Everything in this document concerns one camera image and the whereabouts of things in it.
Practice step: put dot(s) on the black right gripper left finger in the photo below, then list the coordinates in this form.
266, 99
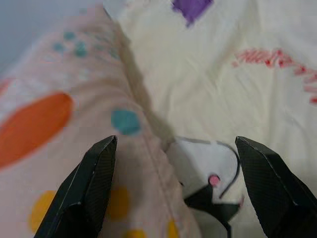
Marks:
81, 198

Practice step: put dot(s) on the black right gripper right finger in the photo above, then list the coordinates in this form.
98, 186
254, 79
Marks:
277, 193

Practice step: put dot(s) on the pink pillow with orange prints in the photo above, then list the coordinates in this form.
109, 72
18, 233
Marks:
86, 99

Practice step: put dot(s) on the cream cartoon print blanket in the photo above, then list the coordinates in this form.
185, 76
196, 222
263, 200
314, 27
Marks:
210, 86

